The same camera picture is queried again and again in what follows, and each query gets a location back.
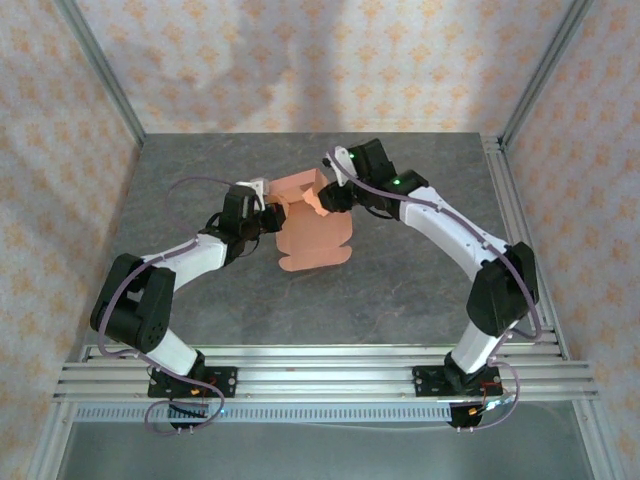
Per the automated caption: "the aluminium frame post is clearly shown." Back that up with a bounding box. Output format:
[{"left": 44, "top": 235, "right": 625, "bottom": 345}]
[
  {"left": 53, "top": 0, "right": 147, "bottom": 149},
  {"left": 498, "top": 0, "right": 596, "bottom": 147}
]

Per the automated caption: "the grey slotted cable duct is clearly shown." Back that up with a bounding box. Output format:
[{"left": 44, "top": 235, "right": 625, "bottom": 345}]
[{"left": 69, "top": 403, "right": 454, "bottom": 425}]

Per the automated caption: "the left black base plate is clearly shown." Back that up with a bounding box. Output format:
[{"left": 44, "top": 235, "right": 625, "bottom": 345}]
[{"left": 147, "top": 366, "right": 239, "bottom": 400}]

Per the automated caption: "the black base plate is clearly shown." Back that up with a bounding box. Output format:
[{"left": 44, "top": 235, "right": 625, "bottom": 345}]
[
  {"left": 147, "top": 366, "right": 239, "bottom": 400},
  {"left": 410, "top": 364, "right": 504, "bottom": 400}
]

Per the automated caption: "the slanted aluminium frame strut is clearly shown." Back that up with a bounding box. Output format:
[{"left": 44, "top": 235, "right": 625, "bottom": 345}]
[
  {"left": 569, "top": 399, "right": 624, "bottom": 480},
  {"left": 27, "top": 402, "right": 76, "bottom": 480}
]

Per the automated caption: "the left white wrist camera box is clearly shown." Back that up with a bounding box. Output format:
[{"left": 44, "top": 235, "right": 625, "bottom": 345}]
[{"left": 234, "top": 178, "right": 271, "bottom": 210}]

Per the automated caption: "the aluminium side rail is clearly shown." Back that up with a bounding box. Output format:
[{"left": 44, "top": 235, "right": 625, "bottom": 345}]
[{"left": 480, "top": 133, "right": 571, "bottom": 362}]

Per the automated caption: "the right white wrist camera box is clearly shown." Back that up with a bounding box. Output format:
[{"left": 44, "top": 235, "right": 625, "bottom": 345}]
[{"left": 322, "top": 146, "right": 357, "bottom": 187}]

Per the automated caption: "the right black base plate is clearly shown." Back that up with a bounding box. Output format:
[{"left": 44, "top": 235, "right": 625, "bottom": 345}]
[{"left": 410, "top": 364, "right": 504, "bottom": 400}]

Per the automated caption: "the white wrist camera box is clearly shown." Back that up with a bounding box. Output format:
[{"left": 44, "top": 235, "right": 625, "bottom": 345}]
[
  {"left": 322, "top": 146, "right": 357, "bottom": 187},
  {"left": 234, "top": 178, "right": 271, "bottom": 210}
]

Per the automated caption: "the orange paper box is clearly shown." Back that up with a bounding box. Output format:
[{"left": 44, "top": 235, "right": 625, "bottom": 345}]
[{"left": 267, "top": 168, "right": 353, "bottom": 273}]

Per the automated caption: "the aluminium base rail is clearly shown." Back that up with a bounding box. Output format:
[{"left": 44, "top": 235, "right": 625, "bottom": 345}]
[{"left": 52, "top": 344, "right": 601, "bottom": 403}]

